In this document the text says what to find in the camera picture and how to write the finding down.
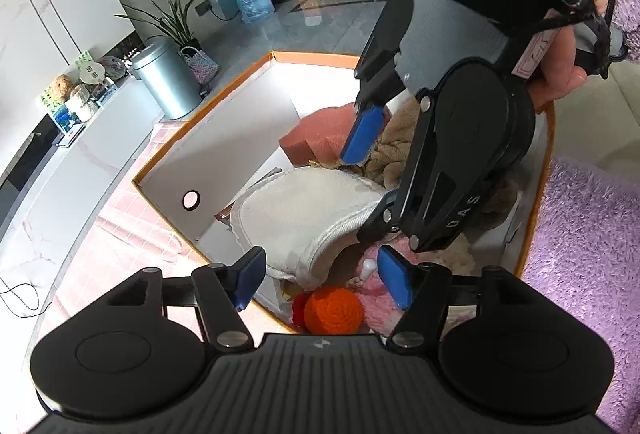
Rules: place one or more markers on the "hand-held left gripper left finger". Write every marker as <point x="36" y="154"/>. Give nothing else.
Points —
<point x="248" y="278"/>

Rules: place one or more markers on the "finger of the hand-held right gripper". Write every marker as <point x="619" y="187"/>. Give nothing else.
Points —
<point x="362" y="137"/>
<point x="430" y="214"/>

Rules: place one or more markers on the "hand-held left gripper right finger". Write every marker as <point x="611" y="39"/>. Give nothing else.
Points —
<point x="395" y="278"/>

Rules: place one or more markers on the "reddish brown sponge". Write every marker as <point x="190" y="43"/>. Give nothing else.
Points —
<point x="320" y="134"/>

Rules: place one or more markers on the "orange crochet fruit toy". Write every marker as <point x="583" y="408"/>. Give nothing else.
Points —
<point x="332" y="311"/>

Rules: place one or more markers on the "white towel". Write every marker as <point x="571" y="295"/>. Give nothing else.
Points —
<point x="300" y="214"/>

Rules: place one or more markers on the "orange cardboard box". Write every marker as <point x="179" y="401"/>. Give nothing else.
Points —
<point x="225" y="154"/>

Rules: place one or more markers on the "person's right hand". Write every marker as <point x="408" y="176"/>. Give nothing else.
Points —
<point x="555" y="64"/>

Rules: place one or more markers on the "brown towel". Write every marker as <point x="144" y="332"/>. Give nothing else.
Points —
<point x="392" y="154"/>

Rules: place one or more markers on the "pink fluffy cloth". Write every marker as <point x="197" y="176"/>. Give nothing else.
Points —
<point x="372" y="306"/>

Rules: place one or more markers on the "purple fluffy robe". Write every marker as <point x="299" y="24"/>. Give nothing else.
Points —
<point x="585" y="264"/>

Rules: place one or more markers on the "woven checked bag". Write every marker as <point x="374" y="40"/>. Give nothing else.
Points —
<point x="200" y="67"/>

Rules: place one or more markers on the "grey metal trash can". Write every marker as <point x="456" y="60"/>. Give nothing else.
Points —
<point x="167" y="79"/>

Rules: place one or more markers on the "green potted plant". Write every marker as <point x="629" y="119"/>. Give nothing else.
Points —
<point x="172" y="14"/>

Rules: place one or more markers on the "white knitted pot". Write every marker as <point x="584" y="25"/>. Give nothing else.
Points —
<point x="81" y="104"/>

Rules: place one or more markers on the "round decorative plate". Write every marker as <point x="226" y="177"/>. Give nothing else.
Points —
<point x="92" y="73"/>
<point x="116" y="67"/>

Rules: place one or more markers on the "brown teddy bear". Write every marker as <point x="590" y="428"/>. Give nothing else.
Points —
<point x="62" y="88"/>

